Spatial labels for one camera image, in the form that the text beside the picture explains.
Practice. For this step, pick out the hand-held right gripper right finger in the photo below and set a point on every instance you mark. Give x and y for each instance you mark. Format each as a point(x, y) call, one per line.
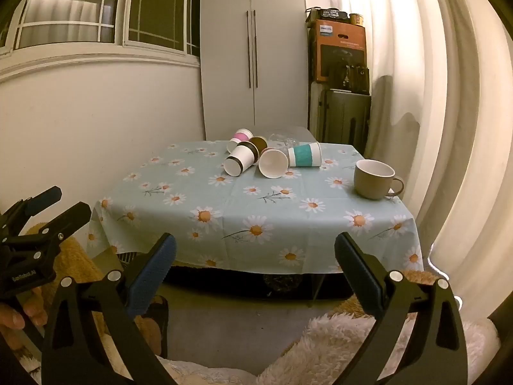
point(356, 274)

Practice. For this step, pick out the black case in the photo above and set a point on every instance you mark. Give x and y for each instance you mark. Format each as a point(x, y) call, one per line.
point(326, 13)

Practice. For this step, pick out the person's left hand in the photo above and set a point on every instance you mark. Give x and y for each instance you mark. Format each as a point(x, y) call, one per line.
point(34, 308)

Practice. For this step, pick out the yellow tin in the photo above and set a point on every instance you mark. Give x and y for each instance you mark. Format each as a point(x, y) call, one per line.
point(356, 19)

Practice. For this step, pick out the cream curtain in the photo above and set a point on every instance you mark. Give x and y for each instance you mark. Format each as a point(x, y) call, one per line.
point(441, 88)

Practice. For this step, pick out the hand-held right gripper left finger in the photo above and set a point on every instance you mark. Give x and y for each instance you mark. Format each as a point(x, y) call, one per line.
point(154, 274)

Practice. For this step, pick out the clear plastic cup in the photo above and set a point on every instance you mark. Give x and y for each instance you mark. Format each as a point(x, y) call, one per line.
point(282, 138)

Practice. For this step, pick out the daisy print tablecloth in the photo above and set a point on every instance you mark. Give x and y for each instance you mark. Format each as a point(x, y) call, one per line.
point(240, 208)

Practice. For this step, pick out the pink band paper cup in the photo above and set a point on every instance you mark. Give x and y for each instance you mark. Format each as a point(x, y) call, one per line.
point(242, 135)

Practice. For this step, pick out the white framed window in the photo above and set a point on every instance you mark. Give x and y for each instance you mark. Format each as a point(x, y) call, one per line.
point(120, 8)

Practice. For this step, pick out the brown paper cup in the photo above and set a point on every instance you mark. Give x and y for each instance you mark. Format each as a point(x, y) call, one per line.
point(259, 143)

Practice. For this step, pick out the white wardrobe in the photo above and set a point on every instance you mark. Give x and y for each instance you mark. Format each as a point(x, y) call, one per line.
point(228, 48)

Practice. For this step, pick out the orange cardboard box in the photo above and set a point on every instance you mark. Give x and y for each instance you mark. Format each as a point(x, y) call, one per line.
point(340, 34)

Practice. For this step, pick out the teal band paper cup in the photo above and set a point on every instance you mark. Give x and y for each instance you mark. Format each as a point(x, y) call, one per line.
point(306, 154)

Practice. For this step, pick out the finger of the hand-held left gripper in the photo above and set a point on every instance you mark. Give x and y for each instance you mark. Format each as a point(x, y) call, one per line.
point(70, 214)
point(40, 200)

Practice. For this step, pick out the beige ceramic mug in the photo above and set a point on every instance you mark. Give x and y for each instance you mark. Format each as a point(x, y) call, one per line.
point(368, 186)

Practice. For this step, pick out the black band white paper cup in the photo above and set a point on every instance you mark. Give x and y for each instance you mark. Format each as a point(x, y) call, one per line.
point(241, 156)

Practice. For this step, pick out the tan fluffy blanket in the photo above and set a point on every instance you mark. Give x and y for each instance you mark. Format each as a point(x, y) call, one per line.
point(76, 264)

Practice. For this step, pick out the white fluffy blanket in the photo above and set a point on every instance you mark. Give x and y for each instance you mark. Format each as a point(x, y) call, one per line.
point(320, 345)

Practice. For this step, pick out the plain white paper cup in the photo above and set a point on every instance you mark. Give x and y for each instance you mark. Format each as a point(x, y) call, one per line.
point(273, 164)

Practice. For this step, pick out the dark green suitcase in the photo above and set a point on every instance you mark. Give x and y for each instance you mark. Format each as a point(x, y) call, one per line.
point(340, 116)

